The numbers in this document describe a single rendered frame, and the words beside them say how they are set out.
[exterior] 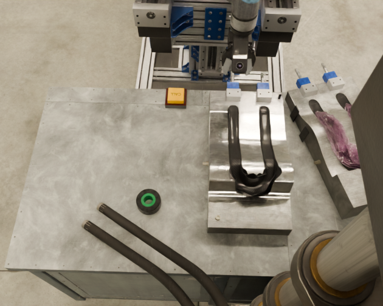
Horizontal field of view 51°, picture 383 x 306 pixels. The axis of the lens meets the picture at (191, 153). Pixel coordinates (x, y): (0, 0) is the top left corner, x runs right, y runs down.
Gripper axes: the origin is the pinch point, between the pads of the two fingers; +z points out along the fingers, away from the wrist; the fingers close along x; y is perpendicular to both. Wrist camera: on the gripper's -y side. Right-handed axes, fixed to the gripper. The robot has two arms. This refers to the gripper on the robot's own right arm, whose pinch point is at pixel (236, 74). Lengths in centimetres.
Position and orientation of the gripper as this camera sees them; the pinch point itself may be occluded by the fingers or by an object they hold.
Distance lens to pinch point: 137.2
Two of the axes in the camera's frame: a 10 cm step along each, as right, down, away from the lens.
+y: 0.3, -8.8, 4.8
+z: 0.0, 4.8, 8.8
